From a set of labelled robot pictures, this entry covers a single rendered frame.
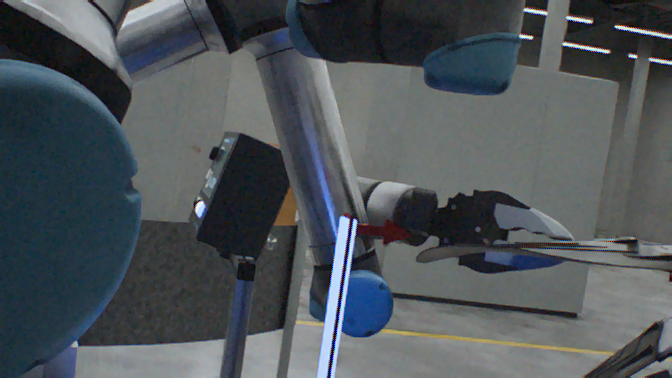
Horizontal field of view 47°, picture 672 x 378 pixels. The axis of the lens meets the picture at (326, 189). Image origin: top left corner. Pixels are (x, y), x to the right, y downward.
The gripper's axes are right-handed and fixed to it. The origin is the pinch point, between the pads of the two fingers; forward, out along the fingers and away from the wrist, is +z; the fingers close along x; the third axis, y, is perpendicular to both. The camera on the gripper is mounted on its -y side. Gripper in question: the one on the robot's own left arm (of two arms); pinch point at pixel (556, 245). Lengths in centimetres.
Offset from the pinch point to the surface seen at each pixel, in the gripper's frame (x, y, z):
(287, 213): 12, 575, -565
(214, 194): 3, 5, -60
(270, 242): 9, 16, -56
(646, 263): 0.1, -5.3, 10.9
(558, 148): -102, 592, -267
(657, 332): 7.1, 14.1, 7.7
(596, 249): -0.3, -5.3, 6.2
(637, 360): 10.4, 10.8, 7.2
